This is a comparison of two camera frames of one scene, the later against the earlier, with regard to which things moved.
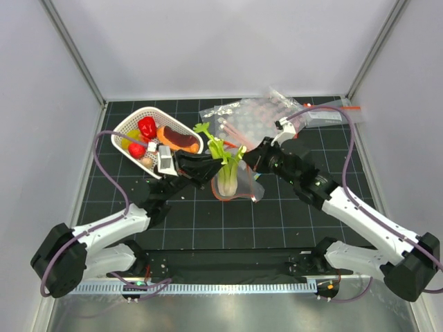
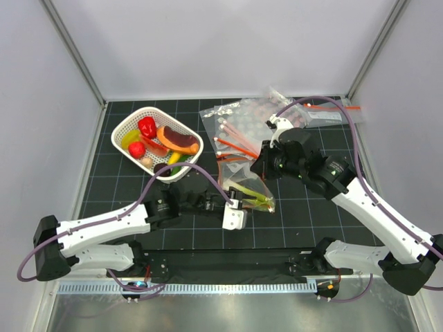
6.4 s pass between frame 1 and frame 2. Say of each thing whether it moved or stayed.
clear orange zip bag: moved
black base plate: stayed
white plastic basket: stayed
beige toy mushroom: stayed
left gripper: moved
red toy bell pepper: stayed
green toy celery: moved
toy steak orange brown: stayed
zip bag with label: stayed
